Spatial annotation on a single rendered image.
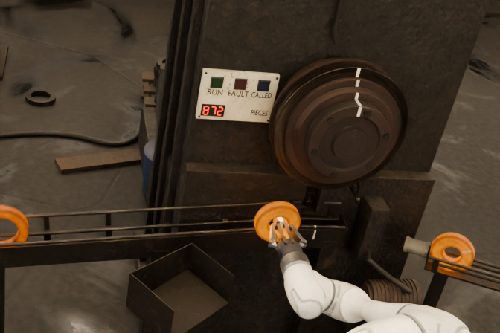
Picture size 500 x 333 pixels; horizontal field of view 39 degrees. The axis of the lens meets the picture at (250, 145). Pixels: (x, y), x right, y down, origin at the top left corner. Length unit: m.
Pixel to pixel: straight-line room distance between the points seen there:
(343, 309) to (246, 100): 0.76
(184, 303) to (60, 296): 0.98
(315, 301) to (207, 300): 0.44
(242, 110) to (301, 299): 0.70
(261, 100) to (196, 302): 0.70
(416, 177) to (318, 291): 0.84
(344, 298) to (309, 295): 0.13
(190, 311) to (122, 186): 1.69
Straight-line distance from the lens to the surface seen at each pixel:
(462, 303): 3.72
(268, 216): 2.34
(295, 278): 2.11
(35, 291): 3.25
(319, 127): 2.27
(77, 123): 4.46
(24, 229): 2.49
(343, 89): 2.30
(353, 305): 2.14
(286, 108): 2.30
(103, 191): 3.86
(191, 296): 2.38
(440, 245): 2.72
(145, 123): 4.03
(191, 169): 2.49
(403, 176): 2.76
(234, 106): 2.41
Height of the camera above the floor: 2.19
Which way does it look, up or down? 29 degrees down
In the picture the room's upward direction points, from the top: 12 degrees clockwise
